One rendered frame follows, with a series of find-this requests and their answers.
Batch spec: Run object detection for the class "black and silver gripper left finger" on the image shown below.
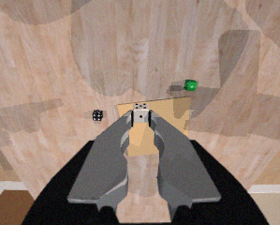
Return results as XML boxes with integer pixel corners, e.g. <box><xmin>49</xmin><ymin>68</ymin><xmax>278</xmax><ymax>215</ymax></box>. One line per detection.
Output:
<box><xmin>22</xmin><ymin>110</ymin><xmax>134</xmax><ymax>225</ymax></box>

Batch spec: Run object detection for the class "green die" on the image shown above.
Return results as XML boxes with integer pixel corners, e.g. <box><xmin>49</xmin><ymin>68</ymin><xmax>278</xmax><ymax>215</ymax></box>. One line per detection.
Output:
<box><xmin>184</xmin><ymin>80</ymin><xmax>198</xmax><ymax>91</ymax></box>

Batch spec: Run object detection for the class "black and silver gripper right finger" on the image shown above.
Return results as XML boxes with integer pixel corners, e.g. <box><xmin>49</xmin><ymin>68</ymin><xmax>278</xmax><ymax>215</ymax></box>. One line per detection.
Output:
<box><xmin>148</xmin><ymin>110</ymin><xmax>270</xmax><ymax>225</ymax></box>

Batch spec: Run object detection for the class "tan flat mat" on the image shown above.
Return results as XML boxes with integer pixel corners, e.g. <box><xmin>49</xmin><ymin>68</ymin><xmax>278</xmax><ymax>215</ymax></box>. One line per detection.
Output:
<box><xmin>117</xmin><ymin>96</ymin><xmax>190</xmax><ymax>157</ymax></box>

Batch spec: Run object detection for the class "black die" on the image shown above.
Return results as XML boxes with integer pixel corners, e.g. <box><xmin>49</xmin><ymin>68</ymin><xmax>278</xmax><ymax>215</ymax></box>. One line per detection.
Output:
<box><xmin>93</xmin><ymin>110</ymin><xmax>103</xmax><ymax>121</ymax></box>

